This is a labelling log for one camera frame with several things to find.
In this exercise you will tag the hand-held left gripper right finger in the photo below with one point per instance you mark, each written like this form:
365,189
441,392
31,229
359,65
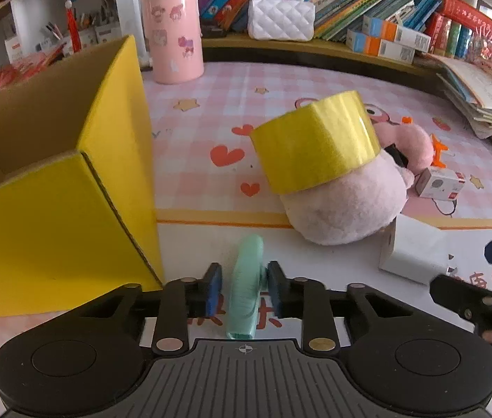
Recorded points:
277,291

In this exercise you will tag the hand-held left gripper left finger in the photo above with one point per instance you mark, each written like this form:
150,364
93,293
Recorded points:
213,288

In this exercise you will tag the green plastic bag roll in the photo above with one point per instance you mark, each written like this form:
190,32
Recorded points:
246,287

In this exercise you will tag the pink plush toy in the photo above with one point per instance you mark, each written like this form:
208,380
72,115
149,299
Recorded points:
350,209

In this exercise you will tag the yellow cardboard box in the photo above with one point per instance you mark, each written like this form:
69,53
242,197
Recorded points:
54,235

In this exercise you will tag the plain white box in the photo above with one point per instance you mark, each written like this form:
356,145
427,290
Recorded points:
416,252

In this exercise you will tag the small white red box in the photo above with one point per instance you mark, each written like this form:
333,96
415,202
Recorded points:
440,183

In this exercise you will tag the yellow tape roll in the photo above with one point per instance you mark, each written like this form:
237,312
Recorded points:
315,148

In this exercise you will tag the stack of papers and booklets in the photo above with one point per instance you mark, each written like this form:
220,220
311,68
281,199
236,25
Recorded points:
481,100

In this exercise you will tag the pink checked tablecloth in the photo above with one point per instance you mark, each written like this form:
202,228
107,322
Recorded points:
228,96

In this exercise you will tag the glittery pink crown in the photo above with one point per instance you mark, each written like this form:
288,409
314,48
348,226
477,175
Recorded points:
487,52

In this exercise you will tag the upright red green books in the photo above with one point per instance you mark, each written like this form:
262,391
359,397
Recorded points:
446,35

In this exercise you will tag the thick red book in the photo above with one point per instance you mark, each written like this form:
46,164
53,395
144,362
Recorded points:
472,15

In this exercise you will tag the pink cartoon cylinder container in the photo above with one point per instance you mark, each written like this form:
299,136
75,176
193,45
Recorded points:
172,30

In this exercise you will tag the white quilted pearl handbag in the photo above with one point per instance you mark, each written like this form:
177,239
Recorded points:
281,19

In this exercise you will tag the pen holder with pens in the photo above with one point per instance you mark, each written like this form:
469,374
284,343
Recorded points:
98,26

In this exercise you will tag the red paper cutouts stack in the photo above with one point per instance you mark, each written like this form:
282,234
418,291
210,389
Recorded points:
19,69

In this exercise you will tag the row of colourful books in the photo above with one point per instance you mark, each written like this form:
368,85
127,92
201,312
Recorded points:
350,4

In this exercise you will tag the red tassel ornament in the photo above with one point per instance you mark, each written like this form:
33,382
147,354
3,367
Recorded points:
73,26

